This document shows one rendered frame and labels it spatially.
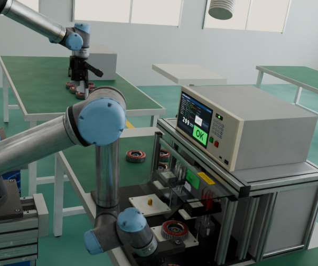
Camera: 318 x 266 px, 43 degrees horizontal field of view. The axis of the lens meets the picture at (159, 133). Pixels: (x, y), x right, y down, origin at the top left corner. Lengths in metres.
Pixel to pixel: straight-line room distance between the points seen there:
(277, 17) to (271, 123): 6.42
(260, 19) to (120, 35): 2.65
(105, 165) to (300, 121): 0.80
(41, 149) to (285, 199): 0.96
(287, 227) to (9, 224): 1.05
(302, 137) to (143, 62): 5.13
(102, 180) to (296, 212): 0.83
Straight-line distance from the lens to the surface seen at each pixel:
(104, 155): 1.23
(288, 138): 1.66
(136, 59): 6.58
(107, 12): 6.27
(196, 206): 1.66
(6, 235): 1.44
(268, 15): 7.78
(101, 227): 1.25
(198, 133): 1.69
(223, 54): 7.37
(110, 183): 1.27
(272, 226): 1.69
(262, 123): 1.53
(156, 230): 1.72
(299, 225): 1.80
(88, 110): 1.01
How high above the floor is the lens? 1.77
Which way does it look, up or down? 22 degrees down
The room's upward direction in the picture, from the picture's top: 7 degrees clockwise
